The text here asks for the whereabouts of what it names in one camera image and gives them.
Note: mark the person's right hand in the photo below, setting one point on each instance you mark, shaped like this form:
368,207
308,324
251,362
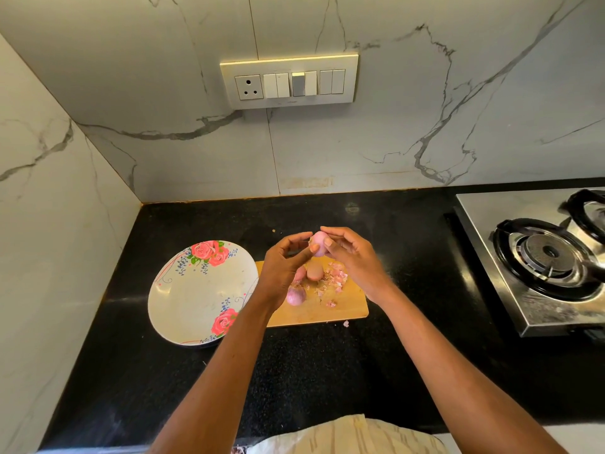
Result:
364,265

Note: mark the person's left hand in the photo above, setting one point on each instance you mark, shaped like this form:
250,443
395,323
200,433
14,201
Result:
280,275

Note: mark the small pink onion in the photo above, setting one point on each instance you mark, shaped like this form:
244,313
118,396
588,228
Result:
295,297
315,272
319,243

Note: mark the pile of onion peels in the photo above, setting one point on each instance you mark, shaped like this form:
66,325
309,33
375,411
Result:
334,279

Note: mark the person's left forearm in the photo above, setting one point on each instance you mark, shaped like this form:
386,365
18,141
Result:
213,387

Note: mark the person's right forearm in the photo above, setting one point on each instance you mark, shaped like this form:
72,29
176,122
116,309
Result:
463,378

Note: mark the wooden cutting board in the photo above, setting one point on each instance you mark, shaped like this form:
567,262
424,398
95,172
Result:
350,312

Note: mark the black stone countertop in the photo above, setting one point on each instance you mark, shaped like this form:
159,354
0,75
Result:
416,222

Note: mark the white floral plate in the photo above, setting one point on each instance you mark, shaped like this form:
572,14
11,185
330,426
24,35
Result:
192,296

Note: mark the stainless steel gas stove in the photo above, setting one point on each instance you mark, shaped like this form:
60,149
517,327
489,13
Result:
475,211

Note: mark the beige striped garment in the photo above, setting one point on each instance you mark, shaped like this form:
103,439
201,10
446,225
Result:
350,438

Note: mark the black stove burner grate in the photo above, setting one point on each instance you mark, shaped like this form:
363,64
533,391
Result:
548,257
588,212

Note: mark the white wall switch panel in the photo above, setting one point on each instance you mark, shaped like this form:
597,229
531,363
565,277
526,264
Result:
288,82

